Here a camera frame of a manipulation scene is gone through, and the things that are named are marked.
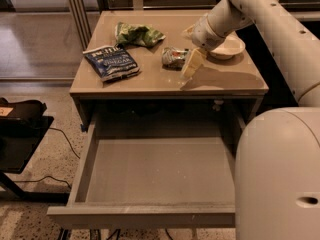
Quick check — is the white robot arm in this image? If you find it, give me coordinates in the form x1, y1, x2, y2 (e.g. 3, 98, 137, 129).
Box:
190, 0, 320, 240

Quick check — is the crushed 7up can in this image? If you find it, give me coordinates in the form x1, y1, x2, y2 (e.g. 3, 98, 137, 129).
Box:
162, 47, 189, 70

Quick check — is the blue vinegar chip bag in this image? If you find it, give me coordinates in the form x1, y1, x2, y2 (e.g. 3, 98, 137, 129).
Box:
83, 45, 140, 82

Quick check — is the green chip bag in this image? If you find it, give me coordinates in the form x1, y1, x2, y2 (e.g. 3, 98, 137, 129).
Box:
115, 22, 166, 48

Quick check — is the open grey top drawer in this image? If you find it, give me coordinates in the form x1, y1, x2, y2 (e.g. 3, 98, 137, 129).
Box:
48, 111, 235, 229

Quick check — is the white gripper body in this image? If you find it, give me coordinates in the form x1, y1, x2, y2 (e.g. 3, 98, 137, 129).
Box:
191, 13, 225, 51

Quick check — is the grey drawer cabinet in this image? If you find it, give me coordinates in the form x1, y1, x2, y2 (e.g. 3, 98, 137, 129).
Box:
70, 10, 268, 127

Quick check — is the black floor cable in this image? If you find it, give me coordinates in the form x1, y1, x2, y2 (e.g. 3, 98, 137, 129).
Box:
13, 126, 82, 190

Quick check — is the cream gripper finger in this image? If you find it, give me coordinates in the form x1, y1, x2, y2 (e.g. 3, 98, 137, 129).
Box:
181, 48, 207, 79
181, 25, 194, 39

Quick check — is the black side stand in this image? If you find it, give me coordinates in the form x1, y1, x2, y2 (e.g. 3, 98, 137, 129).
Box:
0, 97, 69, 204

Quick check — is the white bowl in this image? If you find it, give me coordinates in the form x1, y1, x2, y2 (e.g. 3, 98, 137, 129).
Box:
209, 34, 246, 60

